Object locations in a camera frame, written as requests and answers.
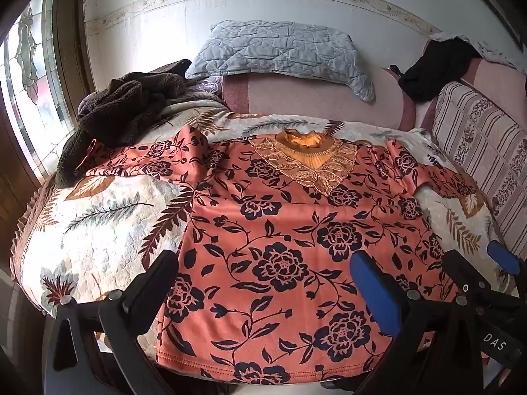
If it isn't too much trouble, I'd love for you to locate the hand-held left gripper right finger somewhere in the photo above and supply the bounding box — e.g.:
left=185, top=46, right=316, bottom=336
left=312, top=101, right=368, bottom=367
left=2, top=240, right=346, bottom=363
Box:
left=349, top=249, right=483, bottom=395

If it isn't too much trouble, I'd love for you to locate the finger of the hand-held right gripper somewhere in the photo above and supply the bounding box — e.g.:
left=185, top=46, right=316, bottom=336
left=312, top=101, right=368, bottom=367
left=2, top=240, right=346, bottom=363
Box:
left=486, top=240, right=527, bottom=298
left=444, top=249, right=491, bottom=296

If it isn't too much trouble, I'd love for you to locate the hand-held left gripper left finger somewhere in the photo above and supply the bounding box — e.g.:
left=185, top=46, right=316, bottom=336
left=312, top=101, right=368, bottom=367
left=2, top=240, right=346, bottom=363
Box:
left=43, top=249, right=180, bottom=395

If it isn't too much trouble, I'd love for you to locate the orange floral shirt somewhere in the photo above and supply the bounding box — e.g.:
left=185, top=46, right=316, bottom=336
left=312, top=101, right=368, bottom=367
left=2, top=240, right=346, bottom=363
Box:
left=88, top=125, right=484, bottom=385

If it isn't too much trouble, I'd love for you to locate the cream leaf-print blanket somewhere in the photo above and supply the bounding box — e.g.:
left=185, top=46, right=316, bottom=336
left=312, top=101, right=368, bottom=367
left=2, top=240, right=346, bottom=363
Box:
left=10, top=99, right=517, bottom=381

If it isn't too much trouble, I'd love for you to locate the striped floral cushion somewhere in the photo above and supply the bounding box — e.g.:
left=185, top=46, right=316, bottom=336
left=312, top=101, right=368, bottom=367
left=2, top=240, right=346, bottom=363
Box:
left=429, top=80, right=527, bottom=258

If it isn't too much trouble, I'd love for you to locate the black garment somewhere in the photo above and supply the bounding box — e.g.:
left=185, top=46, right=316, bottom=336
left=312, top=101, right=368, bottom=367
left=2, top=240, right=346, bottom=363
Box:
left=397, top=39, right=483, bottom=102

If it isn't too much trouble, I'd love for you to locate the dark brown fleece garment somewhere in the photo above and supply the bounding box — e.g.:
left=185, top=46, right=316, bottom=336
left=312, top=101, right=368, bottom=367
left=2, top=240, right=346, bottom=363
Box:
left=55, top=72, right=188, bottom=188

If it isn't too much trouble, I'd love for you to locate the lilac cloth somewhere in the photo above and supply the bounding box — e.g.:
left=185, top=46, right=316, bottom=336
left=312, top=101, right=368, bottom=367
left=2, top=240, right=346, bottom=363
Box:
left=184, top=75, right=226, bottom=100

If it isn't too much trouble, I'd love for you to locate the stained glass window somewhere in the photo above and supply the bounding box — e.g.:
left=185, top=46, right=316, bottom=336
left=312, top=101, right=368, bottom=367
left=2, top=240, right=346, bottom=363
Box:
left=0, top=0, right=85, bottom=184

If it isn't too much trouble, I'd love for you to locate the grey quilted pillow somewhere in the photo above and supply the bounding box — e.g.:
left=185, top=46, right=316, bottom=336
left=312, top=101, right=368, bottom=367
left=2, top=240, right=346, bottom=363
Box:
left=185, top=20, right=376, bottom=103

